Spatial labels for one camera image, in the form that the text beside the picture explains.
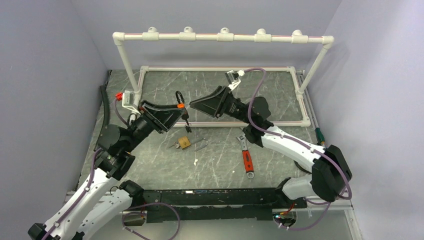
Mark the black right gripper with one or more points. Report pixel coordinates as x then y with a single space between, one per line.
212 105

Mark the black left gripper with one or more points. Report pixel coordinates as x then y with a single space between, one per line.
165 115

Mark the small orange black padlock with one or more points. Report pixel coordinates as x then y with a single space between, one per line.
180 101

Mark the brass padlock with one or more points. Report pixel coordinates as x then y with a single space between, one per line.
184 142

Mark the black key bunch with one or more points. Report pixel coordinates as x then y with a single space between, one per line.
187 126

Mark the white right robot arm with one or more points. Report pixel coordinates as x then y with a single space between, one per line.
328 172

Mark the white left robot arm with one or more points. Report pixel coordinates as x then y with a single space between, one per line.
109 165

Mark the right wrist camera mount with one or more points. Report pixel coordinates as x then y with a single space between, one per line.
234 78

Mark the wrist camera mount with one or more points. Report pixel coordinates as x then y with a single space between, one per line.
234 78
128 101

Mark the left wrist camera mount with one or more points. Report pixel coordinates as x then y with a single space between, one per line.
128 101

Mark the red handled adjustable wrench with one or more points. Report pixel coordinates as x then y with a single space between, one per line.
247 160

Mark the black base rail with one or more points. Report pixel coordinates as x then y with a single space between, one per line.
213 204

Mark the green handled screwdriver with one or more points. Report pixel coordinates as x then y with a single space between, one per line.
320 137

